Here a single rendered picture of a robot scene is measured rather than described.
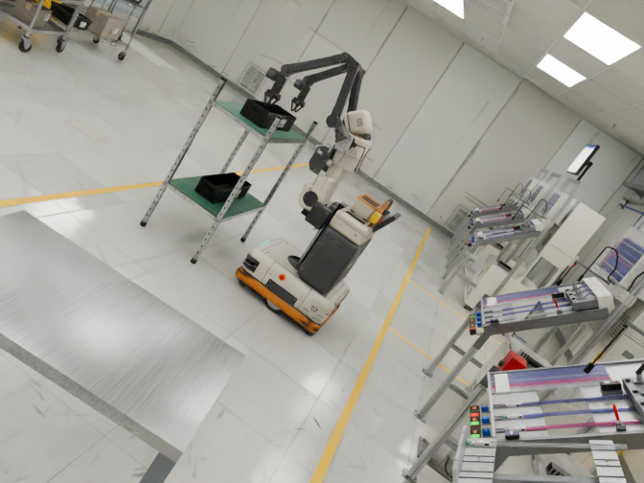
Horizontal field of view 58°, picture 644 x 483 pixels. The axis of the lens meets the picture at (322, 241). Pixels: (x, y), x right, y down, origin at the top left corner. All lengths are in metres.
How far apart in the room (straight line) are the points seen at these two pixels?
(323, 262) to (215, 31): 8.86
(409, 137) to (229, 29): 4.03
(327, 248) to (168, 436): 2.61
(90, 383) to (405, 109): 10.08
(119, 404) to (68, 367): 0.12
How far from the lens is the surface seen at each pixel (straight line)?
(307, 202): 3.87
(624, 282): 3.77
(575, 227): 7.00
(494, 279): 7.02
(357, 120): 3.78
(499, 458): 2.39
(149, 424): 1.23
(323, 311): 3.76
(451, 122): 10.96
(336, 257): 3.70
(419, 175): 11.00
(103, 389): 1.25
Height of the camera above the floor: 1.56
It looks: 15 degrees down
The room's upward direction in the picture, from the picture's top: 34 degrees clockwise
